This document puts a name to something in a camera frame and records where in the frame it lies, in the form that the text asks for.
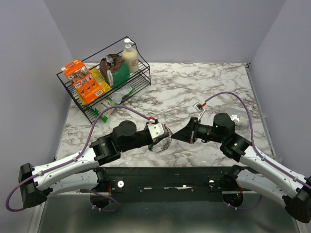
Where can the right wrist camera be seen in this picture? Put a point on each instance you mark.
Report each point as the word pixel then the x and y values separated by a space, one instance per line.
pixel 200 109

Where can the yellow snack bag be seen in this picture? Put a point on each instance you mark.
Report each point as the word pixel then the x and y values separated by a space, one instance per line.
pixel 93 87

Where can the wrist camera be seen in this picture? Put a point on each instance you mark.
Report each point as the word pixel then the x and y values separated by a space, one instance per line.
pixel 156 129
pixel 200 109

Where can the black wire rack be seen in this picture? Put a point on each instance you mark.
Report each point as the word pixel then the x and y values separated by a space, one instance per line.
pixel 138 80

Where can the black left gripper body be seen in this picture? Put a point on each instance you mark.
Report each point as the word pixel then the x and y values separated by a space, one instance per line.
pixel 141 141

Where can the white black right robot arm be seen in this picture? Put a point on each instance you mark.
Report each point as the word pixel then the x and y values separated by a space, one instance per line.
pixel 273 180

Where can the brown green coffee bag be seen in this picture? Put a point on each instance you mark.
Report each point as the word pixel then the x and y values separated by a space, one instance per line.
pixel 114 70

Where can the orange product box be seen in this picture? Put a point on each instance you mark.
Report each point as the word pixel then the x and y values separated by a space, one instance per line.
pixel 75 72

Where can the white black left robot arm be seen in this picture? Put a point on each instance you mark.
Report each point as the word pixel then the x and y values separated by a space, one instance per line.
pixel 38 182

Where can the green white snack bag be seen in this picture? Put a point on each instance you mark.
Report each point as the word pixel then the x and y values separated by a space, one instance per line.
pixel 113 99

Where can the cream pump lotion bottle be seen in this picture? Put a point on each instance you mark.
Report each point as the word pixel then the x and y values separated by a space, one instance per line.
pixel 130 55

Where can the red handled metal key holder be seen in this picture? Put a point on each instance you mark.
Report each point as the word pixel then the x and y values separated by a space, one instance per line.
pixel 167 141

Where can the silver foil packet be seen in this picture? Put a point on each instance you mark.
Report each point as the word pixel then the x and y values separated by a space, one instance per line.
pixel 240 118

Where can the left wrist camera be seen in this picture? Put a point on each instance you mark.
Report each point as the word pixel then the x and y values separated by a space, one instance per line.
pixel 156 129

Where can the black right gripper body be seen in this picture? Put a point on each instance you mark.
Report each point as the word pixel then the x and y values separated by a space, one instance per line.
pixel 205 132

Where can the black metal base rail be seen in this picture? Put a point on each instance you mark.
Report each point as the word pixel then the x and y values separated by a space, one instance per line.
pixel 171 184

